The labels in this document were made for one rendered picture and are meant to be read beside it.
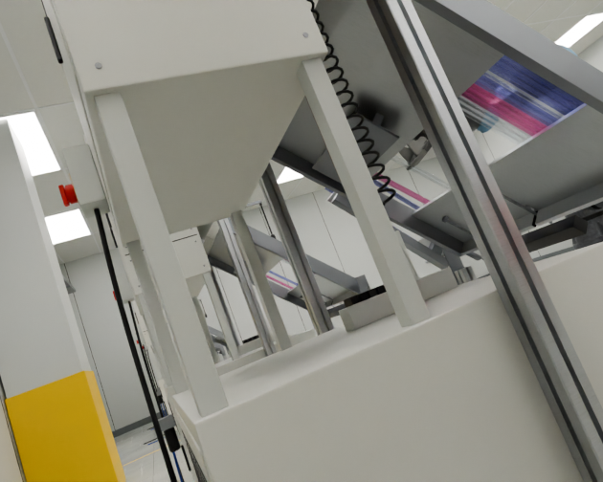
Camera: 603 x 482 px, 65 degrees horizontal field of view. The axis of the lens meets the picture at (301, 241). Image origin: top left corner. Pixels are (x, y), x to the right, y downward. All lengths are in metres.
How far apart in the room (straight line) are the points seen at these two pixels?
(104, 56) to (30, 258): 3.49
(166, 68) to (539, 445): 0.64
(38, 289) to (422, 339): 3.59
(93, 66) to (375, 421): 0.52
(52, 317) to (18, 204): 0.92
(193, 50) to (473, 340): 0.50
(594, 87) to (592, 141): 0.16
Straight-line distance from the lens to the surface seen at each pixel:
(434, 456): 0.60
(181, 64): 0.63
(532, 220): 1.30
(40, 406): 3.92
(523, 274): 0.65
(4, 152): 4.39
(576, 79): 0.93
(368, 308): 0.95
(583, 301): 0.77
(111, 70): 0.62
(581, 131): 1.07
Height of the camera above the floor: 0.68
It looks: 9 degrees up
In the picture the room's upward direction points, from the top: 21 degrees counter-clockwise
